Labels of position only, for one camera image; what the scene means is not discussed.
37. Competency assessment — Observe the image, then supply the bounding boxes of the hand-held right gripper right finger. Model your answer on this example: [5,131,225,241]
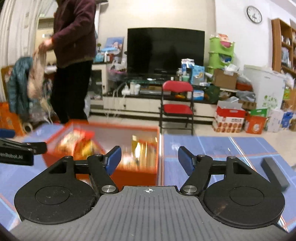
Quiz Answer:
[178,146,255,195]

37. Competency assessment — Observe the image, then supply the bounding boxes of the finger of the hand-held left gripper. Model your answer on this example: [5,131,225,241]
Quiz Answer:
[0,138,48,154]
[0,129,15,139]

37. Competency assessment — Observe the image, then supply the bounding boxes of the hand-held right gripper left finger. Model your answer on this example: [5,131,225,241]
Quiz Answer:
[47,146,122,194]

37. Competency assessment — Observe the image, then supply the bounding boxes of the orange cardboard box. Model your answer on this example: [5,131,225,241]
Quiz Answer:
[43,119,160,186]

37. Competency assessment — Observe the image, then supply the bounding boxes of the pile of snack packets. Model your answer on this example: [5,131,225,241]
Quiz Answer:
[57,130,158,173]

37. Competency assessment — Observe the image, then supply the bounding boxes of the orange cartons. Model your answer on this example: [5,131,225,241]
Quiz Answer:
[0,102,23,137]

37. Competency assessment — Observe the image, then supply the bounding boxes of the blue plaid tablecloth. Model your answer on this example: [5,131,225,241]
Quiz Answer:
[0,123,296,232]

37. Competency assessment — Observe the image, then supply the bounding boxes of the teal puffer jacket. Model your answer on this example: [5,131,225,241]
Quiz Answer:
[7,57,34,116]

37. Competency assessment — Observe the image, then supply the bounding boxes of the red and white carton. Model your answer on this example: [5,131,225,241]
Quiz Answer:
[212,105,246,133]

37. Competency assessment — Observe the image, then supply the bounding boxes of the white television stand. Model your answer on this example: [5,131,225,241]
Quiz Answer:
[90,76,232,122]

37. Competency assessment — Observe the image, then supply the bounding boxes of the beige cloth bag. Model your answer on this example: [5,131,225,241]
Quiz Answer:
[26,50,57,123]

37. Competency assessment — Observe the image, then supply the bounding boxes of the red folding chair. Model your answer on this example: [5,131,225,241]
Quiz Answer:
[159,80,195,136]

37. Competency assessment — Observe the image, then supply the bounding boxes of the orange gift box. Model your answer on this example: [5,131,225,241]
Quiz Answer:
[244,109,269,135]

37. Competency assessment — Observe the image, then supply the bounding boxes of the white glass-door cabinet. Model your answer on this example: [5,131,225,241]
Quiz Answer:
[91,68,108,93]

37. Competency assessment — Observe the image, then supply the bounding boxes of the blue printed package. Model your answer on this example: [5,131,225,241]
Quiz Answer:
[191,65,205,84]

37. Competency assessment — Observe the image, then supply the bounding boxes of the brown cardboard box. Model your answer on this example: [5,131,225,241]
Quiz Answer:
[212,69,238,90]

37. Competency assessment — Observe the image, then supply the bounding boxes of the black glasses case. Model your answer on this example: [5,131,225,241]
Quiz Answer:
[261,158,290,190]

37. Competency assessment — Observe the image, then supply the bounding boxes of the white curtain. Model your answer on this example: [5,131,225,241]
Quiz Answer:
[0,0,56,70]

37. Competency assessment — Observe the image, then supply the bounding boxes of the white chest freezer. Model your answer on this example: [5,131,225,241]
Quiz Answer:
[243,64,285,112]

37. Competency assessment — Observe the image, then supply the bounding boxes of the black television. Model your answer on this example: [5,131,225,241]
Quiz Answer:
[127,27,205,75]

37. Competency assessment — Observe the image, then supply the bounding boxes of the framed picture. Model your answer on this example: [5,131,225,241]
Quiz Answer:
[105,37,125,56]

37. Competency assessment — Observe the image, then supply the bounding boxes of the green plastic storage rack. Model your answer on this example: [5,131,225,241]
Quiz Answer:
[207,36,235,81]

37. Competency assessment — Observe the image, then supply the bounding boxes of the wooden shelf unit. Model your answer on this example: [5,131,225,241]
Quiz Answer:
[271,18,296,79]

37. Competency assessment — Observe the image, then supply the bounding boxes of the round wall clock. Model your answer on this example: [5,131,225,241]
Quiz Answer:
[246,6,263,24]

